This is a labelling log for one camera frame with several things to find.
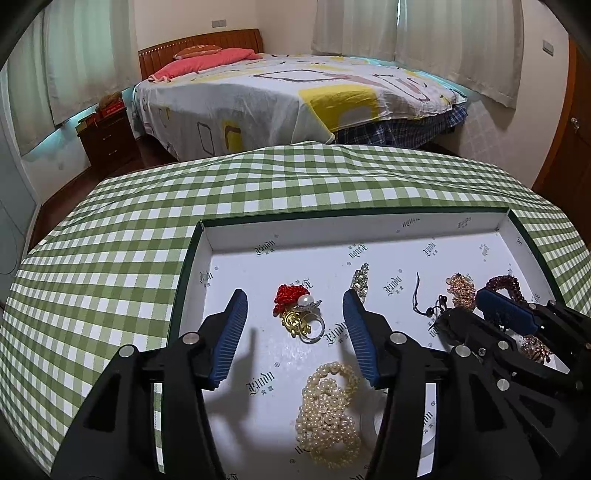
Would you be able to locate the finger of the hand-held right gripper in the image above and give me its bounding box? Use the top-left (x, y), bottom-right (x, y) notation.
top-left (435, 307), bottom-right (580, 464)
top-left (475, 287), bottom-right (591, 354)

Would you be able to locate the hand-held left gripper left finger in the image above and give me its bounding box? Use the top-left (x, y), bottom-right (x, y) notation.
top-left (48, 288), bottom-right (250, 480)

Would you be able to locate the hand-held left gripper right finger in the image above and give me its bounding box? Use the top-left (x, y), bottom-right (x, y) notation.
top-left (342, 289), bottom-right (525, 480)

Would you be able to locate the dark red bead bracelet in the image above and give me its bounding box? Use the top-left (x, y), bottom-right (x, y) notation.
top-left (484, 274), bottom-right (527, 305)

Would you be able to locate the gold bead bracelet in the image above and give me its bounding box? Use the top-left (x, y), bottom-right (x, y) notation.
top-left (444, 272), bottom-right (477, 311)

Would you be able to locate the black cord pendant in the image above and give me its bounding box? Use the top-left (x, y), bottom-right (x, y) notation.
top-left (413, 271), bottom-right (448, 319)

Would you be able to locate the gold pearl brooch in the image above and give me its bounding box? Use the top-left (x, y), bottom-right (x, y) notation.
top-left (521, 335), bottom-right (552, 365)

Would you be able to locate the silver crystal brooch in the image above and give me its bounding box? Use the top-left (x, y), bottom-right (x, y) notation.
top-left (350, 261), bottom-right (372, 305)

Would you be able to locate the silver pearl ring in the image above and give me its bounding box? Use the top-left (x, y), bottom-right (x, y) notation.
top-left (298, 295), bottom-right (328, 344)

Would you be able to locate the red knot gold pendant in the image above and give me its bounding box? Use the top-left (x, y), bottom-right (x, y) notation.
top-left (271, 284), bottom-right (315, 341)

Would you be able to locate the white pearl necklace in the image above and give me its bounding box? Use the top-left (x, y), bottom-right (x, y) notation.
top-left (295, 362), bottom-right (363, 469)

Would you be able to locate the white jade bangle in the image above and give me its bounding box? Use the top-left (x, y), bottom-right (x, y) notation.
top-left (359, 406), bottom-right (437, 478)

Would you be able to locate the white box with green rim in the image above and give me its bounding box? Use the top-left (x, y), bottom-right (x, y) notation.
top-left (166, 207), bottom-right (573, 480)

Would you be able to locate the green checkered tablecloth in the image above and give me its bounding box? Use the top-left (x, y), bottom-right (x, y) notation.
top-left (0, 142), bottom-right (591, 476)

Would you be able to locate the brown wooden door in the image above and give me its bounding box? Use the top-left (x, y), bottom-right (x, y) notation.
top-left (533, 39), bottom-right (591, 217)

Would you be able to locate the blue plaid bed skirt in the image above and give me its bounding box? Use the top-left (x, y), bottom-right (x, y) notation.
top-left (335, 104), bottom-right (467, 148)

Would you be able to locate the dark wooden nightstand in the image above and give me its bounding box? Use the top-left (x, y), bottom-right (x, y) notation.
top-left (76, 111), bottom-right (139, 174)

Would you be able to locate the frosted glass wardrobe door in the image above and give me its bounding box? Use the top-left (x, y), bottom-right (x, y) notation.
top-left (0, 69), bottom-right (38, 273)

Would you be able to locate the patterned bed sheet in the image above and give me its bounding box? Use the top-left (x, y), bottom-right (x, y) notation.
top-left (133, 53), bottom-right (467, 160)

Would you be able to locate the wide white curtain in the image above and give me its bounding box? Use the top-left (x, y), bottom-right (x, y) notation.
top-left (397, 0), bottom-right (525, 109)
top-left (44, 0), bottom-right (139, 125)

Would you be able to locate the pink pillow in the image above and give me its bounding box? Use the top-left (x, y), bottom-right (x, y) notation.
top-left (150, 47), bottom-right (264, 84)

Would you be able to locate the orange cushion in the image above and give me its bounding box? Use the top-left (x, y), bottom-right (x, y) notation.
top-left (173, 44), bottom-right (222, 60)

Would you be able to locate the wooden headboard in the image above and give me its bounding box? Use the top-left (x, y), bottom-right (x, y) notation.
top-left (139, 28), bottom-right (265, 79)

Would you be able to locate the narrow white curtain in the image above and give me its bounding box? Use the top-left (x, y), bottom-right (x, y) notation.
top-left (7, 0), bottom-right (56, 155)
top-left (311, 0), bottom-right (400, 58)

